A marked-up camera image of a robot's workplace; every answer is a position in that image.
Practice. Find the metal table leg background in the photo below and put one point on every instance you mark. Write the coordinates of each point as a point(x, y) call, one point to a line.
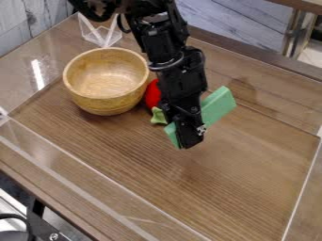
point(298, 33)

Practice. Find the clear acrylic corner bracket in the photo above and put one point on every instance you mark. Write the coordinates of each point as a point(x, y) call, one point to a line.
point(101, 36)

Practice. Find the brown wooden bowl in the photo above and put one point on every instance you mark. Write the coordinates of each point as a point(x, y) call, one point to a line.
point(105, 80)

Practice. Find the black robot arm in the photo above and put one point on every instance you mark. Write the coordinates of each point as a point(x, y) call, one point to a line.
point(155, 23)

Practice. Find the green block stick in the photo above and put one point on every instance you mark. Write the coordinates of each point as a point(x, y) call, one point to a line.
point(216, 105)

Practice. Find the red plush strawberry toy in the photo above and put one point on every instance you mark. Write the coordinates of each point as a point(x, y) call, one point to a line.
point(152, 97)

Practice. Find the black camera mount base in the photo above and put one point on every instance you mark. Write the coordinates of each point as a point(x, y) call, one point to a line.
point(22, 223)

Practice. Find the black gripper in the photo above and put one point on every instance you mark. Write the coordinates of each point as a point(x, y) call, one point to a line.
point(181, 84)

